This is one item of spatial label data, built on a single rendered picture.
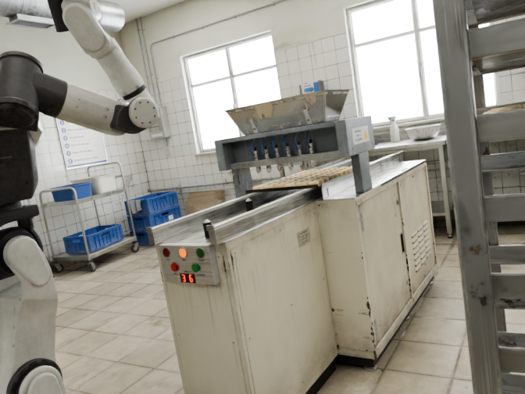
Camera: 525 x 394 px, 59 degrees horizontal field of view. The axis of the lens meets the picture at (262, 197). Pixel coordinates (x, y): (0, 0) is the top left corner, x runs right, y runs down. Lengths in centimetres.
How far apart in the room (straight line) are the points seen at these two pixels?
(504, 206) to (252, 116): 182
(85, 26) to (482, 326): 100
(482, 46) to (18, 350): 121
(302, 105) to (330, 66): 323
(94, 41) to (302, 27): 446
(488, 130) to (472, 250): 13
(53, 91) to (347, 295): 154
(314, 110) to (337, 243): 61
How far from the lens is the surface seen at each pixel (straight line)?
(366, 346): 227
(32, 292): 133
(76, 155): 628
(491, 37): 56
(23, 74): 115
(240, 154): 239
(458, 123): 53
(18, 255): 130
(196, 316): 175
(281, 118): 222
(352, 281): 216
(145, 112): 122
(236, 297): 161
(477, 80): 98
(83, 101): 118
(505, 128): 56
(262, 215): 175
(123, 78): 123
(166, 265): 172
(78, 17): 119
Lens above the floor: 117
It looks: 8 degrees down
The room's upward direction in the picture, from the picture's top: 9 degrees counter-clockwise
